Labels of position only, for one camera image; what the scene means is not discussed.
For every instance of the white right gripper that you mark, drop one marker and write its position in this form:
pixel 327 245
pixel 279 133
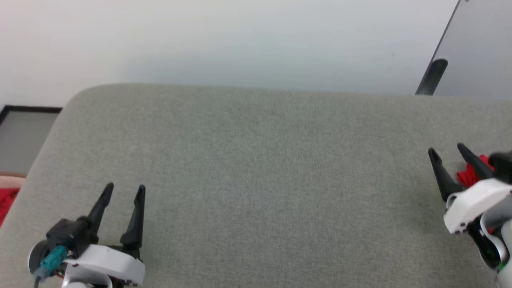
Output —
pixel 476 200

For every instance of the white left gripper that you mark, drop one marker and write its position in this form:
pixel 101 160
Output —
pixel 108 266

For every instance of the red and white garment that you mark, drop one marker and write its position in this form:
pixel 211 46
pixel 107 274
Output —
pixel 468 178

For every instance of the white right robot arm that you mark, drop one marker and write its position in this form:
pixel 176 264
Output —
pixel 496 248

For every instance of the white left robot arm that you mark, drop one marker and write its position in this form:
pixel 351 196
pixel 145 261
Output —
pixel 36 256

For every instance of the red cloth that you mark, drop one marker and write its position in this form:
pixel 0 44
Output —
pixel 6 204

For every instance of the pink basket rim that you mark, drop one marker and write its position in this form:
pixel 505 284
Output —
pixel 10 180

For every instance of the black framed grey board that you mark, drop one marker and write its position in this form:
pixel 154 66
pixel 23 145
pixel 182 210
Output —
pixel 24 138

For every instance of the dark framed grey panel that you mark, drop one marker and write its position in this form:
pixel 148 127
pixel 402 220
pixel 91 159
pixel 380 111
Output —
pixel 480 48

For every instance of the grey fabric sofa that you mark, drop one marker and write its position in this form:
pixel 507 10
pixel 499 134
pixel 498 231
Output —
pixel 260 192

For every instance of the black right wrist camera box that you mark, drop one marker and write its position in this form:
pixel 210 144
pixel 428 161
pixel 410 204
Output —
pixel 503 166

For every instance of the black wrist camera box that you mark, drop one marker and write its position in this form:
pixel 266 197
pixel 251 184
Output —
pixel 68 236
pixel 503 166

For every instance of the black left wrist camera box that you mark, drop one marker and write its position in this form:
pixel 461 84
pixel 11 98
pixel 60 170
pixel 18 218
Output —
pixel 68 236

